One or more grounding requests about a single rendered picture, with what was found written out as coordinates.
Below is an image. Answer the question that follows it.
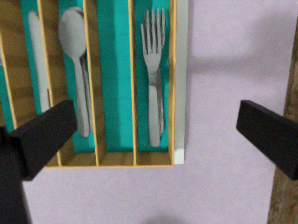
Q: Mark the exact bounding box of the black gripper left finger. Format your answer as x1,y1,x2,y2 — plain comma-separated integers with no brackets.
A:
0,100,78,224

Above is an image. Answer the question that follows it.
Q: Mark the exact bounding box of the wooden cutlery tray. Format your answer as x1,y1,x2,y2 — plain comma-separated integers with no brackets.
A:
0,0,177,169

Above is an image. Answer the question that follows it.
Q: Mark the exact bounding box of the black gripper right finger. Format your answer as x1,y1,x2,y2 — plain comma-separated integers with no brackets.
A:
235,100,298,181

